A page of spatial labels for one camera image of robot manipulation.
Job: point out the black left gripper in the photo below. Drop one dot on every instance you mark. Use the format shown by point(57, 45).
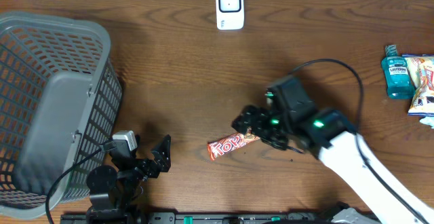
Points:
point(161, 163)

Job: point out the white barcode scanner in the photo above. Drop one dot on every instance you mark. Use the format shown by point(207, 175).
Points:
point(230, 14)

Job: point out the black mounting rail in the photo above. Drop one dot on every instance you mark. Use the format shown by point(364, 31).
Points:
point(341, 213)

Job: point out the large yellow snack bag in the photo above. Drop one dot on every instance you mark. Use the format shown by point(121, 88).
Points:
point(421, 72)

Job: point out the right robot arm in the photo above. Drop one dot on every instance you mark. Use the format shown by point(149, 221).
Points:
point(332, 139)

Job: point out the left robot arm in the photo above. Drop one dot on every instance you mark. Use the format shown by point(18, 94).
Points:
point(113, 188)

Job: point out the blue mouthwash bottle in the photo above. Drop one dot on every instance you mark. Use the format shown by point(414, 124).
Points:
point(399, 83)

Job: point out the orange brown snack bar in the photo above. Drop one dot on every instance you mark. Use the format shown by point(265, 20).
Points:
point(229, 143)

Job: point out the light teal snack packet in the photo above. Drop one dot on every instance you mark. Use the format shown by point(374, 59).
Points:
point(428, 121)

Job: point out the grey plastic shopping basket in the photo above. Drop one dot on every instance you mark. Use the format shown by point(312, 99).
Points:
point(60, 98)

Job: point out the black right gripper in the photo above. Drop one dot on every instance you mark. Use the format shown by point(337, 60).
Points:
point(257, 125)

